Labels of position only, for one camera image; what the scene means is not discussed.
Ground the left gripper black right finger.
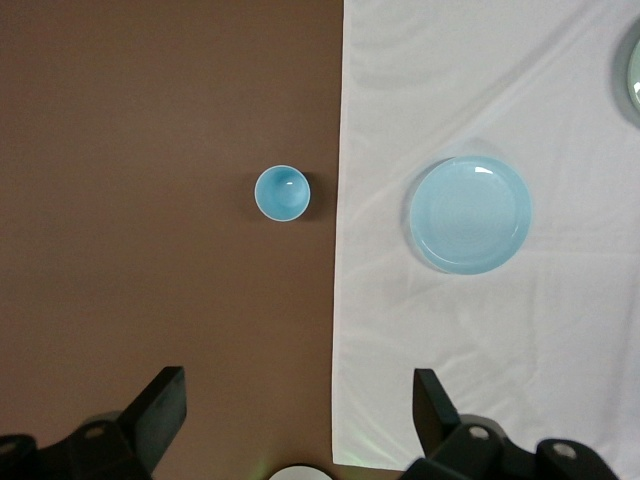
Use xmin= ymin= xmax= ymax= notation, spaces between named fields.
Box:
xmin=402 ymin=368 xmax=622 ymax=480

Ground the blue bowl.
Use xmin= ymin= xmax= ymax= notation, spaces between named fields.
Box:
xmin=408 ymin=155 xmax=533 ymax=276

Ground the blue ceramic cup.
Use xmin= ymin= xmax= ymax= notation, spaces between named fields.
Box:
xmin=253 ymin=164 xmax=312 ymax=223

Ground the white cloth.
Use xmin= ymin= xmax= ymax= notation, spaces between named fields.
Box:
xmin=331 ymin=0 xmax=640 ymax=474

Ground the green ceramic plate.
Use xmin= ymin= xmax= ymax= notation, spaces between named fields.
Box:
xmin=613 ymin=17 xmax=640 ymax=124

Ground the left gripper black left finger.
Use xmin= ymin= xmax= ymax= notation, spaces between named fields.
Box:
xmin=0 ymin=366 xmax=189 ymax=480

